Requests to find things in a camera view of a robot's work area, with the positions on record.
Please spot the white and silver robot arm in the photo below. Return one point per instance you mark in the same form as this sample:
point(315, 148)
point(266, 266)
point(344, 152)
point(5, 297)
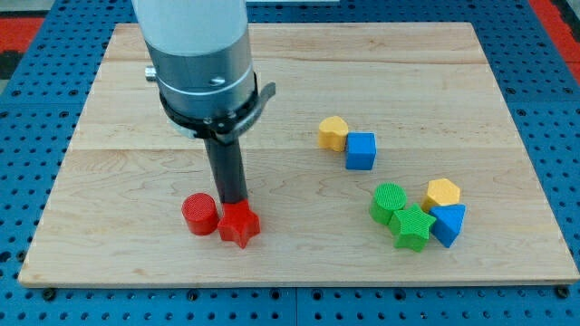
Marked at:
point(200, 50)

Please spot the yellow heart block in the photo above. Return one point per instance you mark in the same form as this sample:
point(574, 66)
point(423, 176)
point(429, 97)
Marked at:
point(332, 133)

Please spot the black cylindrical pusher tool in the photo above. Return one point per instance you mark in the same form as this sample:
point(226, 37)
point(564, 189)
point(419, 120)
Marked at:
point(227, 168)

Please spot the blue cube block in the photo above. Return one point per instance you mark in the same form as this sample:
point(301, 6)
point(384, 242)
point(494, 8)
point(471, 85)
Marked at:
point(360, 151)

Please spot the red star block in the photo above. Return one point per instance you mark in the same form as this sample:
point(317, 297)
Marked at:
point(239, 223)

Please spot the light wooden board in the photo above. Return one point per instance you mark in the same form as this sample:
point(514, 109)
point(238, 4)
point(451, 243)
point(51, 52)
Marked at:
point(426, 91)

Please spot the red cylinder block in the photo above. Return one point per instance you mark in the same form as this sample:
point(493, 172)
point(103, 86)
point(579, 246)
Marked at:
point(200, 213)

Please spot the green cylinder block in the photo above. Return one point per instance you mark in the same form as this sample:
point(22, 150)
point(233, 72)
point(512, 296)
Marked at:
point(387, 198)

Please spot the green star block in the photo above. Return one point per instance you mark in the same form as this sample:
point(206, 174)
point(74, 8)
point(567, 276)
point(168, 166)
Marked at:
point(411, 227)

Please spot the yellow hexagon block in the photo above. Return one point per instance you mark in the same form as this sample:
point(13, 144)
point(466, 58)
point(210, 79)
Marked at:
point(440, 192)

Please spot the blue triangle block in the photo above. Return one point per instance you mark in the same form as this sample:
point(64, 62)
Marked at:
point(449, 222)

